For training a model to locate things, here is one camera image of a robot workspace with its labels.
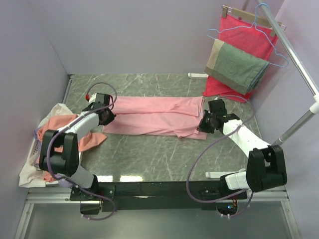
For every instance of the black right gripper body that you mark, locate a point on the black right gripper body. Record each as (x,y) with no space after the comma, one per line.
(213,116)

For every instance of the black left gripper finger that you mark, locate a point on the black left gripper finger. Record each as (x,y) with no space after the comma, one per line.
(89,108)
(106,117)

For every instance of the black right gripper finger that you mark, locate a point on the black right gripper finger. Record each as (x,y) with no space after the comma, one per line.
(207,114)
(206,126)

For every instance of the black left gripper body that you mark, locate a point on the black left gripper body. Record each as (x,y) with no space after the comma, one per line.
(107,108)

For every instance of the pink t-shirt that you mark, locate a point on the pink t-shirt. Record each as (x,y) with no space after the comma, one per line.
(161,116)

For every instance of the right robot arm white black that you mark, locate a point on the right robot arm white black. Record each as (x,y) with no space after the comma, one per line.
(266,167)

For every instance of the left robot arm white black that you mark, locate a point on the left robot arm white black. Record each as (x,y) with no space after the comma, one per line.
(59,153)

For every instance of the salmon orange t-shirt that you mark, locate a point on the salmon orange t-shirt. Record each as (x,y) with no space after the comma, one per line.
(87,142)

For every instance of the white rack foot rear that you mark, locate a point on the white rack foot rear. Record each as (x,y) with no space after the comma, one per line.
(197,76)

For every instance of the white rack foot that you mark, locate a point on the white rack foot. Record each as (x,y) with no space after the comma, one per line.
(214,175)
(197,76)

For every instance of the white rack foot front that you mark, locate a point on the white rack foot front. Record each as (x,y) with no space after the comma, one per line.
(214,175)

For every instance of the green beige folded cloth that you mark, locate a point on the green beige folded cloth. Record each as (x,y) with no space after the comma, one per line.
(234,67)

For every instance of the white laundry basket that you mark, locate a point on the white laundry basket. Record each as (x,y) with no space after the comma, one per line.
(35,151)

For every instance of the lavender purple t-shirt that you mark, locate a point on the lavender purple t-shirt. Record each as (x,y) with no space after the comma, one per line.
(46,176)

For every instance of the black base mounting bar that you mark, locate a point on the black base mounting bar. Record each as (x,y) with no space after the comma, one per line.
(162,195)

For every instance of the white cream t-shirt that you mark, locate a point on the white cream t-shirt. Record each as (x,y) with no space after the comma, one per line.
(29,177)

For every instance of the red mesh laundry bag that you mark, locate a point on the red mesh laundry bag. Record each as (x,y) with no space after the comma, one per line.
(248,40)

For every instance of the silver clothes rack pole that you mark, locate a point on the silver clothes rack pole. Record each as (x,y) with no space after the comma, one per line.
(290,87)

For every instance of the wooden clip hanger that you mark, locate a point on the wooden clip hanger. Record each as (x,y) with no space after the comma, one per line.
(246,16)

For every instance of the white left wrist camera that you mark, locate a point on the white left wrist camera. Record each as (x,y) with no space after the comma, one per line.
(90,98)

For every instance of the blue wire hanger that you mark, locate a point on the blue wire hanger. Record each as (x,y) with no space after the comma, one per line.
(255,26)

